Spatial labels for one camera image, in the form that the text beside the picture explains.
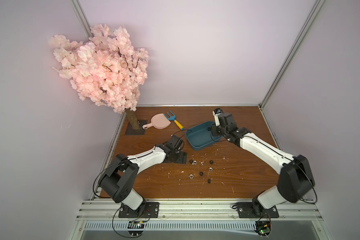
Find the pink plastic dustpan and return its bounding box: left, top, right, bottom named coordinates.
left=142, top=113, right=171, bottom=130

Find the right controller board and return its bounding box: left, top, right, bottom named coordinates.
left=255, top=221, right=272, bottom=237

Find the teal plastic storage box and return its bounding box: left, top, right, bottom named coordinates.
left=186, top=121, right=222, bottom=151

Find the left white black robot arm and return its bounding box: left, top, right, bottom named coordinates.
left=97, top=135, right=187, bottom=215

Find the controller board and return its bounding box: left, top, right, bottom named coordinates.
left=127, top=221, right=146, bottom=238
left=255, top=221, right=272, bottom=237

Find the blue yellow toy rake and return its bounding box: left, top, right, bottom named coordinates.
left=165, top=111, right=185, bottom=131

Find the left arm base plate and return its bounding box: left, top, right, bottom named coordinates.
left=118, top=202, right=160, bottom=219

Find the left controller board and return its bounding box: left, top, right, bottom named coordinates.
left=127, top=221, right=146, bottom=238

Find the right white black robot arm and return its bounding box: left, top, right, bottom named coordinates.
left=212, top=108, right=315, bottom=217

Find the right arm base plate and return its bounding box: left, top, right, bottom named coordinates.
left=232, top=202, right=280, bottom=219

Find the pink artificial blossom tree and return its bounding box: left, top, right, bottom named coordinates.
left=49, top=24, right=149, bottom=130

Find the aluminium front rail frame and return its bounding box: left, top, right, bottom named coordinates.
left=68, top=199, right=333, bottom=240

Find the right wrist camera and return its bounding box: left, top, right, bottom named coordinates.
left=213, top=108, right=224, bottom=127

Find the dark square tree base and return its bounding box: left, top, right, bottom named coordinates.
left=125, top=120, right=148, bottom=136

